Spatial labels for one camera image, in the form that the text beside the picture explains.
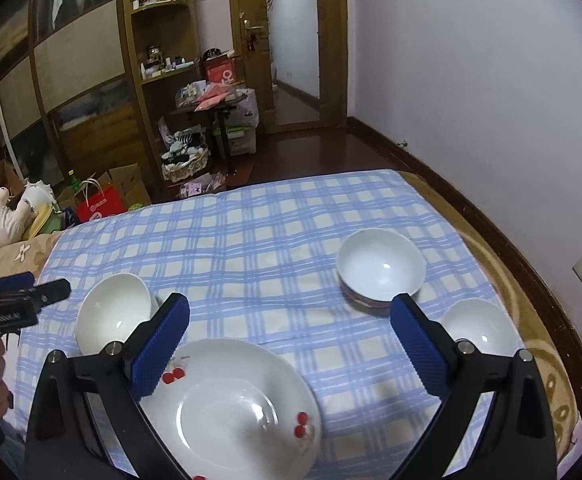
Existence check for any wooden corner shelf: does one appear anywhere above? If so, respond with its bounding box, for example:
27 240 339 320
121 0 206 176

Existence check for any small black-legged table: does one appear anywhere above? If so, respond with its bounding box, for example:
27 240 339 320
171 95 249 161

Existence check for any plain white bowl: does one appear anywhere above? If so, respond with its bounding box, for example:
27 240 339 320
75 273 159 356

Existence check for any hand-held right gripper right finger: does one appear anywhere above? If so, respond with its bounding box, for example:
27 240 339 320
389 293 558 480

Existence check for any red patterned bowl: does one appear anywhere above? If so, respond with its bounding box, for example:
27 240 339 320
441 298 520 356
336 228 426 309

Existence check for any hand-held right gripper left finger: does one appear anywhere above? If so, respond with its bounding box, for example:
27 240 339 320
25 292 192 480

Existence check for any white plush toy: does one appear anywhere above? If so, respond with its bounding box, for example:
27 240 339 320
0 180 56 248

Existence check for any white storage box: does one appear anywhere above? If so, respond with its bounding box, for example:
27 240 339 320
213 90 259 156

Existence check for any blue checked blanket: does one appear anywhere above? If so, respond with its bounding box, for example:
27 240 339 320
13 169 536 480

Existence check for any cardboard box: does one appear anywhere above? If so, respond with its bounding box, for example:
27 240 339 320
106 162 152 208
0 160 26 201

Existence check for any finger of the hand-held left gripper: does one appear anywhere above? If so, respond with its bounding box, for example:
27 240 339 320
0 272 37 295
25 279 72 306

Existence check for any yellow green cloth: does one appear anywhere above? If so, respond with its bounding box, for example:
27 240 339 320
23 205 64 238

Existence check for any wooden door frame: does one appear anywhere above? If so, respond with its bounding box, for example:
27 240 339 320
316 0 349 128

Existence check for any wooden wardrobe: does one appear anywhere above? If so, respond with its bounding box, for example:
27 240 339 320
0 0 156 201

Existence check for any red paper bag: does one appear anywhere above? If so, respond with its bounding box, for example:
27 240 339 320
76 180 126 223

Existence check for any red box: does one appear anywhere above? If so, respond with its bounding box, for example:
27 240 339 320
206 57 236 86

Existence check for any white cherry print plate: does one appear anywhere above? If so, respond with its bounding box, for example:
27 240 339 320
141 338 323 480

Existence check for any wooden door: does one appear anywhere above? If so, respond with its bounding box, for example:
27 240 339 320
228 0 276 133

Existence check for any wicker basket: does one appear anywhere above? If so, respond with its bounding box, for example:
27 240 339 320
161 147 209 183

